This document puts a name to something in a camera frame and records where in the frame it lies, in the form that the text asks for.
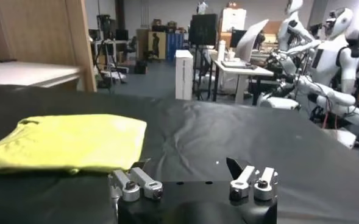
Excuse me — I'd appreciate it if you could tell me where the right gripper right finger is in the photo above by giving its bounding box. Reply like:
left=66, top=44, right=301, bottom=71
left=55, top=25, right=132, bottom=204
left=226, top=156, right=280, bottom=201

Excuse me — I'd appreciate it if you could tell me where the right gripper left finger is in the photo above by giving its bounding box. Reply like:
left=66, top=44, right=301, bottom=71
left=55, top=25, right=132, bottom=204
left=107, top=157, right=164, bottom=203

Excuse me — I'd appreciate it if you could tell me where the yellow-green T-shirt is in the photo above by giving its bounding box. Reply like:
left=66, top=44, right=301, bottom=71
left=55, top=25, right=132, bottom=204
left=0, top=114, right=148, bottom=175

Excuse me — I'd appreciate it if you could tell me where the black table cover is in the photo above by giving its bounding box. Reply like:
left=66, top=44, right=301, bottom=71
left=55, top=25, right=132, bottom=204
left=0, top=83, right=359, bottom=224

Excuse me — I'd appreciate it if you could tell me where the white standing desk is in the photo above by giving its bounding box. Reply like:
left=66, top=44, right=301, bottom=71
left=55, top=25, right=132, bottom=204
left=212, top=59, right=274, bottom=104

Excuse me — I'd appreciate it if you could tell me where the tall white cardboard box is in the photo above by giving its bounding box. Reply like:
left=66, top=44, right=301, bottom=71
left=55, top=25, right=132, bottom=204
left=175, top=49, right=194, bottom=100

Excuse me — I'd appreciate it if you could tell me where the grey closed laptop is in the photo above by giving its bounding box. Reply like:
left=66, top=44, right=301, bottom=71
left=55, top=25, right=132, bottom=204
left=221, top=60, right=250, bottom=69

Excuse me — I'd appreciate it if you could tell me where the white bottle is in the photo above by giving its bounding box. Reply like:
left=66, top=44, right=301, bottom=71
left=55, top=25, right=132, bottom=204
left=217, top=39, right=227, bottom=61

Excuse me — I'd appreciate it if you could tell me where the black tripod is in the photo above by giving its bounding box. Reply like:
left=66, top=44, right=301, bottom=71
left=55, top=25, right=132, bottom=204
left=93, top=15, right=127, bottom=89

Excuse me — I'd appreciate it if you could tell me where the yellow poster with silhouette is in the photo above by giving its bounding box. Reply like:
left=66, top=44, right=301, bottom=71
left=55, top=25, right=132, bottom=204
left=148, top=31, right=167, bottom=60

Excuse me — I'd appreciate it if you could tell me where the white curved panel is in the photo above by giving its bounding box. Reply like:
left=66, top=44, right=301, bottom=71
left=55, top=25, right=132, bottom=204
left=235, top=18, right=270, bottom=61

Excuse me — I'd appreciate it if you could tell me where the blue cabinet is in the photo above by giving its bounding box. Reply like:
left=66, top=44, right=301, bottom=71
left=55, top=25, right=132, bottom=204
left=166, top=32, right=185, bottom=60

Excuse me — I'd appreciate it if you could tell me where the white wheeled humanoid robot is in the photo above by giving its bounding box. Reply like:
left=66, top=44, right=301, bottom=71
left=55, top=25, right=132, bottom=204
left=257, top=7, right=359, bottom=150

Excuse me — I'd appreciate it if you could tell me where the black monitor on stand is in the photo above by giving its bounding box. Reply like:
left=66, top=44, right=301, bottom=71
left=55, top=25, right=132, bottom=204
left=188, top=13, right=219, bottom=46

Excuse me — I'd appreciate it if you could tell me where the white table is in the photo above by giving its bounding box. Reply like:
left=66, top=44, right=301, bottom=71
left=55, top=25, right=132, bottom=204
left=0, top=60, right=82, bottom=89

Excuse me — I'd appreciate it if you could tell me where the white storage box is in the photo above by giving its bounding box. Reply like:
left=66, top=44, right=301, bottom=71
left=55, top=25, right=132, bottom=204
left=221, top=7, right=247, bottom=33

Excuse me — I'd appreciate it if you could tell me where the wooden partition screen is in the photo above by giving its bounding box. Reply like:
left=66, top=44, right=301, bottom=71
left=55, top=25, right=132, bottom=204
left=0, top=0, right=98, bottom=93

